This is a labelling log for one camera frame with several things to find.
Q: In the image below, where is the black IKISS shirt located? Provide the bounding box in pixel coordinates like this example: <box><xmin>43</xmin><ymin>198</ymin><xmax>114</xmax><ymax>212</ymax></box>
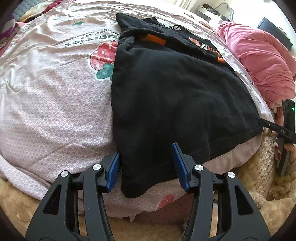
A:
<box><xmin>111</xmin><ymin>13</ymin><xmax>263</xmax><ymax>198</ymax></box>

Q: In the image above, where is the right hand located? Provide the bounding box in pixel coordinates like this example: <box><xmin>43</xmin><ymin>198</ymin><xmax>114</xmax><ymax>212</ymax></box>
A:
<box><xmin>270</xmin><ymin>106</ymin><xmax>296</xmax><ymax>163</ymax></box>

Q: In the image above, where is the beige fluffy garment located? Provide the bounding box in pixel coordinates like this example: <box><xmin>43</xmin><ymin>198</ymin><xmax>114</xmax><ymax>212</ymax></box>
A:
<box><xmin>1</xmin><ymin>130</ymin><xmax>295</xmax><ymax>240</ymax></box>

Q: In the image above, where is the pink rumpled blanket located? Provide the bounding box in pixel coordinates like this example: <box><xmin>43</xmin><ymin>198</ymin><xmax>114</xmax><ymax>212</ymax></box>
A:
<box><xmin>217</xmin><ymin>21</ymin><xmax>295</xmax><ymax>109</ymax></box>

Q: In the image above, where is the black monitor screen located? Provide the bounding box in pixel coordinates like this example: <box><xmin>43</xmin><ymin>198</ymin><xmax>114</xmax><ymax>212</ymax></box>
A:
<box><xmin>257</xmin><ymin>17</ymin><xmax>293</xmax><ymax>51</ymax></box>

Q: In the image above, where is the white side desk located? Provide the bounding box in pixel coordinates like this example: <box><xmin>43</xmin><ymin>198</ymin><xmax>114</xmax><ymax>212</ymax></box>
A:
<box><xmin>195</xmin><ymin>4</ymin><xmax>232</xmax><ymax>24</ymax></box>

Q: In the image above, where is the pink strawberry bed quilt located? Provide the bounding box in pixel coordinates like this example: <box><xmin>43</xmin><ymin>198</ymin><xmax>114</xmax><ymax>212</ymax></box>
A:
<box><xmin>0</xmin><ymin>0</ymin><xmax>276</xmax><ymax>219</ymax></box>

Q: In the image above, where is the purple striped pillow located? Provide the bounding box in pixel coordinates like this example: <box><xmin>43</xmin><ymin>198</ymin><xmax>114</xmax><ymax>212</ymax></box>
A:
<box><xmin>0</xmin><ymin>14</ymin><xmax>21</xmax><ymax>55</ymax></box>

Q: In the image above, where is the red yellow floral cloth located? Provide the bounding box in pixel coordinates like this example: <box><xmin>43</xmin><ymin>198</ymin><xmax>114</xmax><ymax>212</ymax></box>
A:
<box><xmin>18</xmin><ymin>0</ymin><xmax>75</xmax><ymax>23</ymax></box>

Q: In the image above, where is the grey quilted headboard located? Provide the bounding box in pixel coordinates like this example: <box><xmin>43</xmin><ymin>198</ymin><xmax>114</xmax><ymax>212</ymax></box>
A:
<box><xmin>13</xmin><ymin>0</ymin><xmax>44</xmax><ymax>21</ymax></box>

